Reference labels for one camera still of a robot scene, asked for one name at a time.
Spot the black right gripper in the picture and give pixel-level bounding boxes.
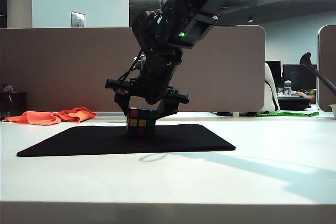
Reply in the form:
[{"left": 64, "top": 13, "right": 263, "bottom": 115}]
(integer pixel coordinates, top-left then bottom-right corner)
[{"left": 104, "top": 48, "right": 190, "bottom": 124}]

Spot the multicolour puzzle cube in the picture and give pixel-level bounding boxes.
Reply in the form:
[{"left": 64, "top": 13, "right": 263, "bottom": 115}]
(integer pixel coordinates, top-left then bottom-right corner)
[{"left": 126, "top": 106, "right": 158, "bottom": 137}]

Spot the person forearm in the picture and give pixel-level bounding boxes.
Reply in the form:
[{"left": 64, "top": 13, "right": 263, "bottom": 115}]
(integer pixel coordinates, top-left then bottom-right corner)
[{"left": 296, "top": 91, "right": 316, "bottom": 103}]

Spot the black mouse pad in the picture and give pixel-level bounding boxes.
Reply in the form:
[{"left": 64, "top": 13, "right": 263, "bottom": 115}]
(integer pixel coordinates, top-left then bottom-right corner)
[{"left": 16, "top": 123, "right": 236, "bottom": 158}]

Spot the wide brown desk partition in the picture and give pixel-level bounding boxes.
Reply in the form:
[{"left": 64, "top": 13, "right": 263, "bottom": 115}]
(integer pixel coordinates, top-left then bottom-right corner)
[{"left": 0, "top": 25, "right": 266, "bottom": 113}]

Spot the orange cloth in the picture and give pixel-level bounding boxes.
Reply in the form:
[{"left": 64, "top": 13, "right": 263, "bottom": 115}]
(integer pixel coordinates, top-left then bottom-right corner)
[{"left": 2, "top": 107, "right": 98, "bottom": 127}]

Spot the black mesh pen holder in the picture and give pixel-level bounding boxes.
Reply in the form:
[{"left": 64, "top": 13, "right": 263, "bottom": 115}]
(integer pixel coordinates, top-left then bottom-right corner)
[{"left": 0, "top": 92, "right": 28, "bottom": 120}]

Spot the small black monitor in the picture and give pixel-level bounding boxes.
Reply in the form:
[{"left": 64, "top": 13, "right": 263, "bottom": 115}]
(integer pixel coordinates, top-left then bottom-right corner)
[{"left": 266, "top": 60, "right": 281, "bottom": 78}]

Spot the clear water bottle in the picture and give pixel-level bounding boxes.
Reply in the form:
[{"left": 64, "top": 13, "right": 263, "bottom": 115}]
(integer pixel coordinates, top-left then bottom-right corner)
[{"left": 283, "top": 79, "right": 292, "bottom": 97}]

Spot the green tape strip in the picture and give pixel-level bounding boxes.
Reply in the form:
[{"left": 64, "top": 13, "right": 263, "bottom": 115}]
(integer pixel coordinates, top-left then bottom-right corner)
[{"left": 256, "top": 111, "right": 320, "bottom": 118}]

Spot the large black monitor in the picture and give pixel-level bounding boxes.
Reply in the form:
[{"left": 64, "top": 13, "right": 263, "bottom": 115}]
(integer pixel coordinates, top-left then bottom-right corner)
[{"left": 282, "top": 64, "right": 317, "bottom": 91}]

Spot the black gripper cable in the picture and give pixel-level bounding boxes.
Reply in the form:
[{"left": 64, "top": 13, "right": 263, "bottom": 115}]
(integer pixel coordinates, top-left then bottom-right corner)
[{"left": 118, "top": 55, "right": 144, "bottom": 82}]

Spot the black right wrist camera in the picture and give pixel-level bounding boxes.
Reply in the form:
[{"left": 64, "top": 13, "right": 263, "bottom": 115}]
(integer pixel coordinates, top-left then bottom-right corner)
[{"left": 165, "top": 13, "right": 219, "bottom": 49}]

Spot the silver wall switch plate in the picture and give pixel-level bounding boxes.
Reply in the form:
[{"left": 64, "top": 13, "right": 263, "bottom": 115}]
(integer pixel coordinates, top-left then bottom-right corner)
[{"left": 70, "top": 11, "right": 86, "bottom": 28}]

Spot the white bag black strap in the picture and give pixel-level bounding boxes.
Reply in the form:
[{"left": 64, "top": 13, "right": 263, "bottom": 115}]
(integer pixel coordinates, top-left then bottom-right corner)
[{"left": 264, "top": 62, "right": 281, "bottom": 113}]

